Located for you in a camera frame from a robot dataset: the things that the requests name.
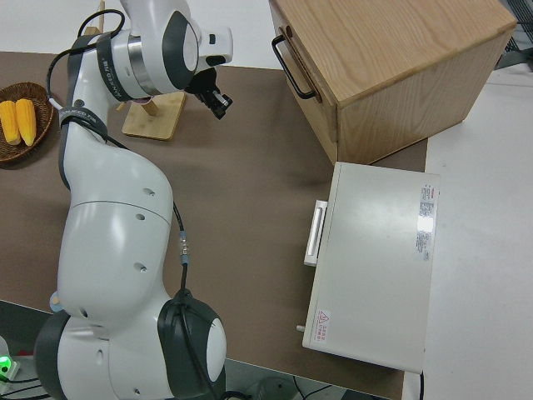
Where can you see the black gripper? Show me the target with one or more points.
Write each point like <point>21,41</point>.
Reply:
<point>207,83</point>

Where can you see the light wooden drawer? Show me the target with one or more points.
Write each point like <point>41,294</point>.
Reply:
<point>300,62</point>

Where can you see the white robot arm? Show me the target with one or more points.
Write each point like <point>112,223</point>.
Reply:
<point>112,233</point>

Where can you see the wooden mug rack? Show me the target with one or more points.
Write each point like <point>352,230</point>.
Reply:
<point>158,125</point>

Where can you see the brown table mat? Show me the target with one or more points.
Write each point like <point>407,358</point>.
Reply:
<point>250,187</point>

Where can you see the brown wicker basket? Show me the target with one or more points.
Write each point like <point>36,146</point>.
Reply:
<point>41,133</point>

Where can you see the yellow corn cob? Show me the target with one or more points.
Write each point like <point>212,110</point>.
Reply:
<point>8,121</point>
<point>27,121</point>

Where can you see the light wooden cabinet box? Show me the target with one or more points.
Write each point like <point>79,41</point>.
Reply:
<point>395,41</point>

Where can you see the white toaster oven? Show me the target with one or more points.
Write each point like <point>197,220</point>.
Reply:
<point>375,271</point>

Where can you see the small blue dome bell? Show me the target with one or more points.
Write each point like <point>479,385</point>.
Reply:
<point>55,299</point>

